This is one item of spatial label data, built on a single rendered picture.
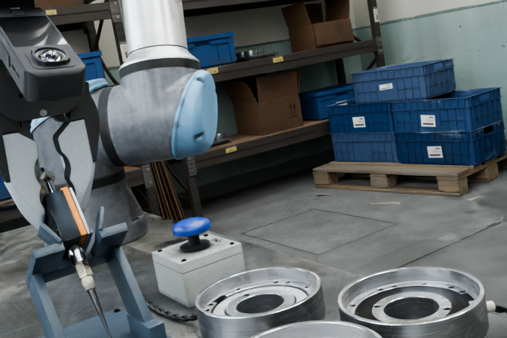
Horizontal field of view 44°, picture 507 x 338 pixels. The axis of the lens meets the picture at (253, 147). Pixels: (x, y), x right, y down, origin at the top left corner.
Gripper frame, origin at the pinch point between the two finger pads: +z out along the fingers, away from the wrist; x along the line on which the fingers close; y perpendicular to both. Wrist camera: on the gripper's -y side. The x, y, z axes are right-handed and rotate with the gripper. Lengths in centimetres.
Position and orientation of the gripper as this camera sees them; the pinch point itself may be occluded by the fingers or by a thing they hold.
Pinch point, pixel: (59, 213)
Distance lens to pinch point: 58.5
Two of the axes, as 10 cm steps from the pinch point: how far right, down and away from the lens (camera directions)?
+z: 1.2, 9.7, 2.0
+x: -8.2, 2.1, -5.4
